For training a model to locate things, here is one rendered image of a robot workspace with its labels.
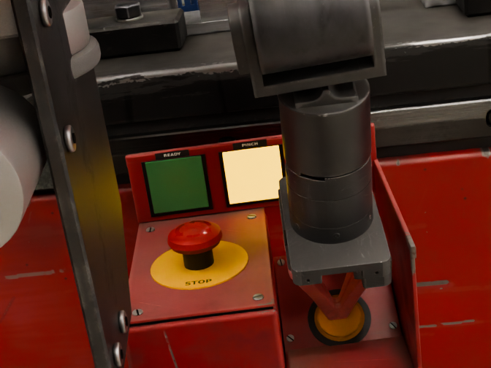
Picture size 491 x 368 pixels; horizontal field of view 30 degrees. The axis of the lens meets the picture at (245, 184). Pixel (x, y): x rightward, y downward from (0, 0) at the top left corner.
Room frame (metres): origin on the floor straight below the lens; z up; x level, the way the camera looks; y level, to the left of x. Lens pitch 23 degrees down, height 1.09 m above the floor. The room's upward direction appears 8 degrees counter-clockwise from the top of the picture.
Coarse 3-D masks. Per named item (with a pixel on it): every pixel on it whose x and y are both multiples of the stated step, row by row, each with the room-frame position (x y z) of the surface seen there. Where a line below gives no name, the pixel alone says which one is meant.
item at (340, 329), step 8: (336, 296) 0.61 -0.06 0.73; (320, 312) 0.60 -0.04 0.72; (352, 312) 0.60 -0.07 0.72; (360, 312) 0.60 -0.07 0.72; (320, 320) 0.60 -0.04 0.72; (328, 320) 0.59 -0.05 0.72; (336, 320) 0.59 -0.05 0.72; (344, 320) 0.59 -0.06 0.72; (352, 320) 0.59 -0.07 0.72; (360, 320) 0.59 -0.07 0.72; (320, 328) 0.59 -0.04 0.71; (328, 328) 0.59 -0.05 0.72; (336, 328) 0.59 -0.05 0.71; (344, 328) 0.59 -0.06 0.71; (352, 328) 0.59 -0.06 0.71; (360, 328) 0.59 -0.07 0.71; (328, 336) 0.59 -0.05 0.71; (336, 336) 0.58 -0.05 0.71; (344, 336) 0.58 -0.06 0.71; (352, 336) 0.58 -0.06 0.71
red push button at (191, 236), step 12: (180, 228) 0.60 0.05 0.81; (192, 228) 0.60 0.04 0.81; (204, 228) 0.59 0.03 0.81; (216, 228) 0.60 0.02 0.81; (168, 240) 0.59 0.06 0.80; (180, 240) 0.58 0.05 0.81; (192, 240) 0.58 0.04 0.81; (204, 240) 0.58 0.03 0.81; (216, 240) 0.58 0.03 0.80; (180, 252) 0.58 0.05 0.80; (192, 252) 0.58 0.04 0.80; (204, 252) 0.58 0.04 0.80; (192, 264) 0.59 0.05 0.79; (204, 264) 0.59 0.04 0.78
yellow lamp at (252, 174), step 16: (224, 160) 0.68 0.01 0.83; (240, 160) 0.68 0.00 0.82; (256, 160) 0.68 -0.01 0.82; (272, 160) 0.68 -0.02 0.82; (240, 176) 0.68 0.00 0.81; (256, 176) 0.68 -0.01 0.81; (272, 176) 0.68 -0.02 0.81; (240, 192) 0.68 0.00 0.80; (256, 192) 0.68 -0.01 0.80; (272, 192) 0.68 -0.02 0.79
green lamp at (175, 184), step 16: (176, 160) 0.68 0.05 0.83; (192, 160) 0.68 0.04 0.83; (160, 176) 0.68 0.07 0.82; (176, 176) 0.68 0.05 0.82; (192, 176) 0.68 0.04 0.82; (160, 192) 0.68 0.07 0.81; (176, 192) 0.68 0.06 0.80; (192, 192) 0.68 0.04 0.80; (160, 208) 0.68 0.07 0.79; (176, 208) 0.68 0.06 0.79; (192, 208) 0.68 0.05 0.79
